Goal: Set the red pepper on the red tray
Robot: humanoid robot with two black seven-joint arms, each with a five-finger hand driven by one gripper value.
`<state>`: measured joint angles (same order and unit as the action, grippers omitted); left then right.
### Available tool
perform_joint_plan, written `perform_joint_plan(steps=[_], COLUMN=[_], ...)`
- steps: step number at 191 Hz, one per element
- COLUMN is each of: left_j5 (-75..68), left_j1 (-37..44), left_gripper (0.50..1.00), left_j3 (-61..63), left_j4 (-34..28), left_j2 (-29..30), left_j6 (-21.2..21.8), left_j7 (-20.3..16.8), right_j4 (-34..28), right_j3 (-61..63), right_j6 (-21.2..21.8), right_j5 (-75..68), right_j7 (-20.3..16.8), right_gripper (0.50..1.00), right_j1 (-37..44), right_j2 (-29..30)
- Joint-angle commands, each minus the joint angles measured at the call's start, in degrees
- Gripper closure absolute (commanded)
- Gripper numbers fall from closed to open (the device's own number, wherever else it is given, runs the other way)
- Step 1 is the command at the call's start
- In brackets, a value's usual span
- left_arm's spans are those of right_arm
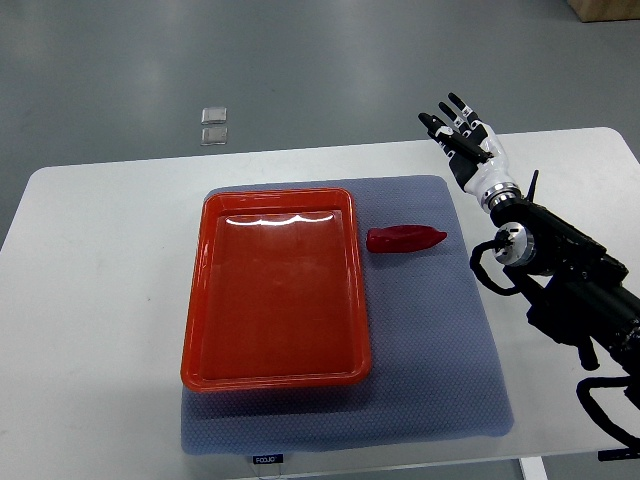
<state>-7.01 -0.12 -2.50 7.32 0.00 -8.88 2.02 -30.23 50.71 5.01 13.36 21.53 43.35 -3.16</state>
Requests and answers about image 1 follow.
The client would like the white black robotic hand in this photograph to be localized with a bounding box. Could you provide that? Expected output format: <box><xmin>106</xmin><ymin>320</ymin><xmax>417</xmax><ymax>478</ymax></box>
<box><xmin>418</xmin><ymin>92</ymin><xmax>521</xmax><ymax>212</ymax></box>

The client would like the red pepper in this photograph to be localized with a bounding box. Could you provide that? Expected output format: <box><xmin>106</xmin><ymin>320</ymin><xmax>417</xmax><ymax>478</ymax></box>
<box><xmin>366</xmin><ymin>225</ymin><xmax>448</xmax><ymax>254</ymax></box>

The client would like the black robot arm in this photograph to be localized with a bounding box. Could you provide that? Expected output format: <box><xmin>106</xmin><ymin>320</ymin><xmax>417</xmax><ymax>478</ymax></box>
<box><xmin>488</xmin><ymin>184</ymin><xmax>639</xmax><ymax>376</ymax></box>

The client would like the red plastic tray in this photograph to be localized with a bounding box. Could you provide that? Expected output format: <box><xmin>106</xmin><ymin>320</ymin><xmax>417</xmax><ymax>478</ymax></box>
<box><xmin>181</xmin><ymin>188</ymin><xmax>372</xmax><ymax>393</ymax></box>

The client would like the cardboard box corner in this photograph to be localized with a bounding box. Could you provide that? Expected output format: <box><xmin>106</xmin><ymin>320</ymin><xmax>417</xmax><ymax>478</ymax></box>
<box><xmin>567</xmin><ymin>0</ymin><xmax>640</xmax><ymax>23</ymax></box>

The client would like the blue-grey mesh mat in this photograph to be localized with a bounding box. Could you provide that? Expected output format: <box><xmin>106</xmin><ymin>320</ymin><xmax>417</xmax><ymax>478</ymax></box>
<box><xmin>181</xmin><ymin>175</ymin><xmax>513</xmax><ymax>455</ymax></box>

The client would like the lower floor socket plate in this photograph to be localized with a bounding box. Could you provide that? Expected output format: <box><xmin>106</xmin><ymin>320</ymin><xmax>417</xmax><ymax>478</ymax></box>
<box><xmin>200</xmin><ymin>126</ymin><xmax>228</xmax><ymax>146</ymax></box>

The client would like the floor socket plate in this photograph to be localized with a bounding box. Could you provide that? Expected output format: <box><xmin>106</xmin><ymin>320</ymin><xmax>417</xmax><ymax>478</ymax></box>
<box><xmin>201</xmin><ymin>106</ymin><xmax>227</xmax><ymax>125</ymax></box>
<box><xmin>200</xmin><ymin>126</ymin><xmax>228</xmax><ymax>146</ymax></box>

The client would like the upper floor socket plate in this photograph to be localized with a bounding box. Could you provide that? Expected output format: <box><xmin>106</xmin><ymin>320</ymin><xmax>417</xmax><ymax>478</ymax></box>
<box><xmin>201</xmin><ymin>106</ymin><xmax>227</xmax><ymax>125</ymax></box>

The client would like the white table leg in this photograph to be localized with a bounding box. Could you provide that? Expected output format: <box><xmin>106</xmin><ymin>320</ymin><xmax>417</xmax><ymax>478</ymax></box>
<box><xmin>518</xmin><ymin>456</ymin><xmax>548</xmax><ymax>480</ymax></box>

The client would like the black table label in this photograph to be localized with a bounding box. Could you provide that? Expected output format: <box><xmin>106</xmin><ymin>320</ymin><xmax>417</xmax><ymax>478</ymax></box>
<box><xmin>252</xmin><ymin>453</ymin><xmax>284</xmax><ymax>465</ymax></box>

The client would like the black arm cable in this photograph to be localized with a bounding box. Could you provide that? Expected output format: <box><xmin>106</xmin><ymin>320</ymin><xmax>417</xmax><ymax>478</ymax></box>
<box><xmin>575</xmin><ymin>376</ymin><xmax>640</xmax><ymax>450</ymax></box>

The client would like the black table edge bracket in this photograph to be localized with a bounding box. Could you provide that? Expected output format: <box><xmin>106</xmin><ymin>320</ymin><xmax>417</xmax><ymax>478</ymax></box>
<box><xmin>597</xmin><ymin>448</ymin><xmax>640</xmax><ymax>462</ymax></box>

